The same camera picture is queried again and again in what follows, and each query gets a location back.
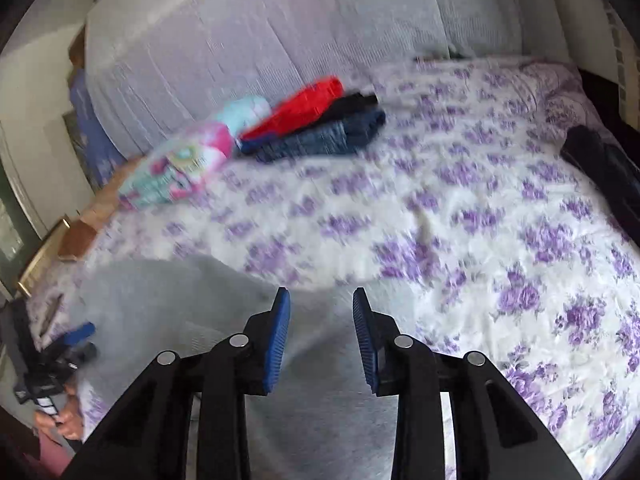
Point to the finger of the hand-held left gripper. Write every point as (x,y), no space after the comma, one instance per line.
(84,354)
(80,333)

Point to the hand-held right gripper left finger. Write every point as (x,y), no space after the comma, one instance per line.
(277,342)

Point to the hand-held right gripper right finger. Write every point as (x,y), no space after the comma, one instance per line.
(364,342)

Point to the grey sweat pants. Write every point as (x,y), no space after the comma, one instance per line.
(320,435)

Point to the person's left forearm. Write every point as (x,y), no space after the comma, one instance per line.
(50,457)

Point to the person's left hand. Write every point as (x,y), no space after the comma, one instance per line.
(67,422)

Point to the purple floral bedspread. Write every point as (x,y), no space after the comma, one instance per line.
(450,210)

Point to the blue patterned cloth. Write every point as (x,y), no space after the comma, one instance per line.
(95,140)

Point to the folded turquoise pink floral blanket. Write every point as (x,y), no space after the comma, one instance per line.
(190,160)

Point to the folded blue jeans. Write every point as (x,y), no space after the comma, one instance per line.
(320,140)

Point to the folded red shorts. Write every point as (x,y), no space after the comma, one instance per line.
(295,110)

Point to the folded black garment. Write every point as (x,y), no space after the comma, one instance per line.
(352,102)

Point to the dark navy cloth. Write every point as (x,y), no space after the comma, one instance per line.
(600,170)

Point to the gold bed frame rail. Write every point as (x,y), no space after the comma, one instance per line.
(40,260)

